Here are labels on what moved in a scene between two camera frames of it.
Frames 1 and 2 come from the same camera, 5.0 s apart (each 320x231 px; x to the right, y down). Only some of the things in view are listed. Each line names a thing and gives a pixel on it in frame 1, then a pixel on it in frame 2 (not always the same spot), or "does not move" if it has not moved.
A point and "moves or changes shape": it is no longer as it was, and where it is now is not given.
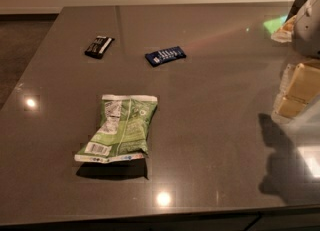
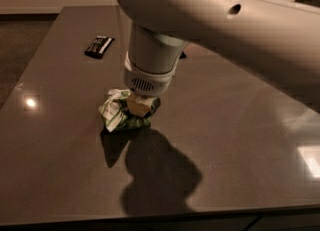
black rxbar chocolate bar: [99, 46] does not move
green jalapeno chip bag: [122, 132] moves or changes shape
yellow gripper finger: [305, 84] to [144, 85]
